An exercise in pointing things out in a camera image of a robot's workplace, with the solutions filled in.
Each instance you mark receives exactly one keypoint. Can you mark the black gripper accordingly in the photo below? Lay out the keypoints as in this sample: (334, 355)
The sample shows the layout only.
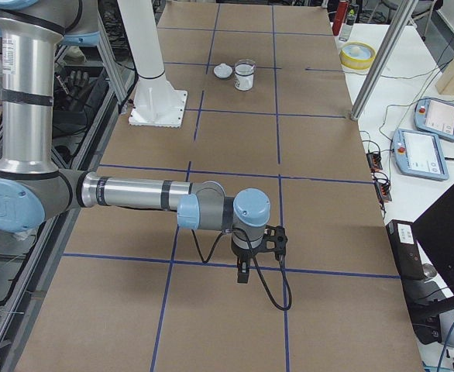
(245, 256)

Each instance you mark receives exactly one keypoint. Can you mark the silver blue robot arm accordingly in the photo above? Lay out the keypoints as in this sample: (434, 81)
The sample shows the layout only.
(111, 190)

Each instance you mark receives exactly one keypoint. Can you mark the black computer box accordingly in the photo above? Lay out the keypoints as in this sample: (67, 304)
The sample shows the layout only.
(407, 258)

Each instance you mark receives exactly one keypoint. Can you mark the white enamel mug blue rim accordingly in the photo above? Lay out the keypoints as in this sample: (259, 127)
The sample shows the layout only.
(244, 83)

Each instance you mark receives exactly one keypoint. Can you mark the white ceramic lid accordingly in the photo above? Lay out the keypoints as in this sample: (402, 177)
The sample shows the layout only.
(223, 71)

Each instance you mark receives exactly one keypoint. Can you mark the near blue teach pendant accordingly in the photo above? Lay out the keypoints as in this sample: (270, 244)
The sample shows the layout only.
(419, 154)

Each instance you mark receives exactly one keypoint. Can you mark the blue teach pendant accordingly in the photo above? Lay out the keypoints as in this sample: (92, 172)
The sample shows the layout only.
(434, 115)
(419, 154)

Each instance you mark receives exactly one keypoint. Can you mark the yellow tape roll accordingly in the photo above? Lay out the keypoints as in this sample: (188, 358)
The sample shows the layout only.
(357, 56)

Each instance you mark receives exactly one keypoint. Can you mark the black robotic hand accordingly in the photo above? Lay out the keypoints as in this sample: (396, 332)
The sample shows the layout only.
(76, 86)

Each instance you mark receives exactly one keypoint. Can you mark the far blue teach pendant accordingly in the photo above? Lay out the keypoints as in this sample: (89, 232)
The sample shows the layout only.
(434, 115)

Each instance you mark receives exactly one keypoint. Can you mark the clear plastic bottle black cap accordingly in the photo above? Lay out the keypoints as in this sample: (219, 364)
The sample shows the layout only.
(349, 22)

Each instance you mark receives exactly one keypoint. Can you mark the red bottle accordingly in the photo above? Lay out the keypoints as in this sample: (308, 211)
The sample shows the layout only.
(340, 12)

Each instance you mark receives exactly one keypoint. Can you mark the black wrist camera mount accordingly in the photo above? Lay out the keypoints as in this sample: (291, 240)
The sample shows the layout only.
(274, 241)

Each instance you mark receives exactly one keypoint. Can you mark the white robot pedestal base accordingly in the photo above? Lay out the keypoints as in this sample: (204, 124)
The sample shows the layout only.
(156, 102)

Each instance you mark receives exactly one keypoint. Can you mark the aluminium side frame rack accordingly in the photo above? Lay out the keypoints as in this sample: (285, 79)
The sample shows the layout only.
(25, 276)

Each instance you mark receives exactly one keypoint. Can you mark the aluminium frame post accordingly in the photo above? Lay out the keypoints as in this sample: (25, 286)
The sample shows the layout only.
(395, 29)

